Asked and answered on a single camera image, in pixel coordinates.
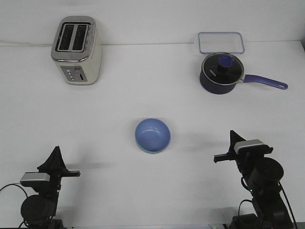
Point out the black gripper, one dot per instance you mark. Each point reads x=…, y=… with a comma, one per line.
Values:
x=52, y=164
x=244, y=154

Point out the blue bowl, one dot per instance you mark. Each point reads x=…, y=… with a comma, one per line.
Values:
x=151, y=132

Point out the green bowl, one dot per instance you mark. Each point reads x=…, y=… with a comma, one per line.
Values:
x=153, y=150

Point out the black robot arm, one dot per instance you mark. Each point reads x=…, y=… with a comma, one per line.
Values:
x=261, y=176
x=38, y=210

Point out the dark blue saucepan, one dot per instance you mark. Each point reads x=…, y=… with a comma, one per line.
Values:
x=246, y=78

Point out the glass pot lid blue knob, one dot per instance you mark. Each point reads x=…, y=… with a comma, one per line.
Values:
x=222, y=68

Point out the clear container lid blue rim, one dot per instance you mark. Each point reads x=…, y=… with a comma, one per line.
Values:
x=210, y=42

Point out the cream and steel toaster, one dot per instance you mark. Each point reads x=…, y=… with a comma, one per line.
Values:
x=76, y=50

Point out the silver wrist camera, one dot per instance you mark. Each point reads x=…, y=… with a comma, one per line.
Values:
x=239, y=146
x=34, y=179

